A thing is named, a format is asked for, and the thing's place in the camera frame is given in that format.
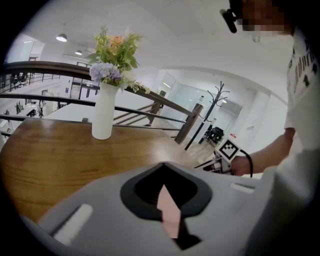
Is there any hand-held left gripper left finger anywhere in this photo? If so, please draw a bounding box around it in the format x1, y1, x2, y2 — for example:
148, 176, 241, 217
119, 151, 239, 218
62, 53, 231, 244
32, 162, 185, 256

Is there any person's right hand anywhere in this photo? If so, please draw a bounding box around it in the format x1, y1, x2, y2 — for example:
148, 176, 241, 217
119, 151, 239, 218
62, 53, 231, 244
231, 155, 252, 176

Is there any black coat rack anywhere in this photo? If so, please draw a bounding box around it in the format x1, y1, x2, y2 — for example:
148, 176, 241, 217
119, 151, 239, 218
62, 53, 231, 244
184, 80, 230, 151

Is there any black office chair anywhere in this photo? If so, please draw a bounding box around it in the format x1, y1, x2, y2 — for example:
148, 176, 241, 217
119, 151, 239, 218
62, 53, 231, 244
203, 125, 225, 145

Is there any white vase with flowers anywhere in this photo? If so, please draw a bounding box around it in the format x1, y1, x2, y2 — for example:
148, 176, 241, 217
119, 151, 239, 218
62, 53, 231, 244
86, 24, 151, 95

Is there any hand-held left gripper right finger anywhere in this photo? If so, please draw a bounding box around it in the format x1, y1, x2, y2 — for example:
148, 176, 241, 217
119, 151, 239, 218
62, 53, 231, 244
163, 162, 276, 256

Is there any black head-mounted camera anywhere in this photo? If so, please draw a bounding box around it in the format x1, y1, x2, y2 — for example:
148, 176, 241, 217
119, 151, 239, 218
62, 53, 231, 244
219, 8, 238, 34

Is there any pink big plate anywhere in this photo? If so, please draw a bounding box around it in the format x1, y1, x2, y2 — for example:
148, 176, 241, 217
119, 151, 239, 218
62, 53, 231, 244
156, 184, 181, 240

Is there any white printed t-shirt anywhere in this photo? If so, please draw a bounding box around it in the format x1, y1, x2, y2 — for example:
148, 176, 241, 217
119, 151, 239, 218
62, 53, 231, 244
249, 27, 320, 256

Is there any person's right forearm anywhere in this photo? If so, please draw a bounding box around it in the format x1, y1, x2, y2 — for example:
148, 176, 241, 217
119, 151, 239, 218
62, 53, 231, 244
249, 127, 296, 176

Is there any black curved railing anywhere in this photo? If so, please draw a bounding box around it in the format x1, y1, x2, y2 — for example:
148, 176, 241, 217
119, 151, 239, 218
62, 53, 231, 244
0, 60, 203, 151

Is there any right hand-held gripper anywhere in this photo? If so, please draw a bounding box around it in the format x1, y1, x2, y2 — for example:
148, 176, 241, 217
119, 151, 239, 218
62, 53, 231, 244
193, 139, 242, 173

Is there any brown wooden table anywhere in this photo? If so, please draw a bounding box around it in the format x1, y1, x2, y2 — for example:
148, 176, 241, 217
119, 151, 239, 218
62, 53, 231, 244
0, 117, 216, 223

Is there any person's head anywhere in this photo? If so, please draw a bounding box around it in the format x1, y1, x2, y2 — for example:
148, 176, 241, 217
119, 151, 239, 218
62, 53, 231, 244
228, 0, 296, 37

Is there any black cable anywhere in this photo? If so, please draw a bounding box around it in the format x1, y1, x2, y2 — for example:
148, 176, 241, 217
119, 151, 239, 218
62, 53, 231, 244
239, 149, 254, 178

